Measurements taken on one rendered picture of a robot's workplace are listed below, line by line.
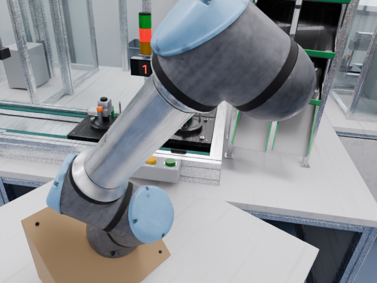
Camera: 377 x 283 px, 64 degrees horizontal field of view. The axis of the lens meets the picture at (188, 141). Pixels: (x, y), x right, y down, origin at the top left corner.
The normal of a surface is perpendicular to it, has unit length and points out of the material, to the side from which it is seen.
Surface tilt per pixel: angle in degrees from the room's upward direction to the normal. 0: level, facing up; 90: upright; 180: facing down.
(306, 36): 25
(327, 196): 0
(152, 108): 86
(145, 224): 51
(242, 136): 45
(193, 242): 0
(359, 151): 90
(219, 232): 0
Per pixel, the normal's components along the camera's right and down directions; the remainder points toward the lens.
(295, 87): 0.40, 0.40
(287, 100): 0.25, 0.64
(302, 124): -0.19, -0.28
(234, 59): 0.08, 0.52
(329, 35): -0.09, -0.59
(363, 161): -0.15, 0.49
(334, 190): 0.04, -0.86
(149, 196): 0.66, -0.29
